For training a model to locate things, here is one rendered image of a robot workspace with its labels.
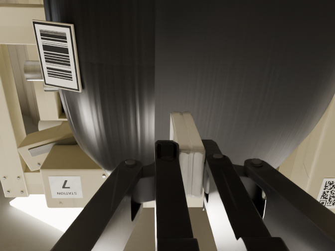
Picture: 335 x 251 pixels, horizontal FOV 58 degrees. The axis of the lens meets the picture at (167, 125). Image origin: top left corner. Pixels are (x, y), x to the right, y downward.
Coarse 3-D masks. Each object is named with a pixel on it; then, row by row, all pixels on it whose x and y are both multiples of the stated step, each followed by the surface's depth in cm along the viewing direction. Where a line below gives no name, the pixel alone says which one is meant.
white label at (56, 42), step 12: (36, 24) 25; (48, 24) 25; (60, 24) 25; (72, 24) 24; (36, 36) 26; (48, 36) 26; (60, 36) 25; (72, 36) 25; (48, 48) 26; (60, 48) 26; (72, 48) 25; (48, 60) 27; (60, 60) 26; (72, 60) 26; (48, 72) 27; (60, 72) 27; (72, 72) 26; (48, 84) 28; (60, 84) 28; (72, 84) 27
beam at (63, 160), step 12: (48, 156) 91; (60, 156) 91; (72, 156) 91; (84, 156) 91; (48, 168) 86; (60, 168) 86; (72, 168) 86; (84, 168) 86; (96, 168) 86; (48, 180) 87; (84, 180) 87; (96, 180) 88; (48, 192) 89; (84, 192) 89; (48, 204) 91; (60, 204) 91; (72, 204) 91; (84, 204) 91; (144, 204) 92; (192, 204) 93
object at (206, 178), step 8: (208, 144) 18; (216, 144) 18; (208, 152) 17; (216, 152) 17; (240, 168) 16; (208, 176) 15; (240, 176) 15; (208, 184) 16; (248, 184) 15; (256, 184) 15; (208, 192) 16; (248, 192) 15; (256, 192) 15; (256, 200) 15
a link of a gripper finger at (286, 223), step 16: (256, 160) 15; (256, 176) 14; (272, 176) 14; (272, 192) 13; (288, 192) 12; (304, 192) 12; (256, 208) 15; (272, 208) 13; (288, 208) 12; (304, 208) 11; (320, 208) 11; (272, 224) 13; (288, 224) 12; (304, 224) 11; (320, 224) 11; (288, 240) 12; (304, 240) 11; (320, 240) 10
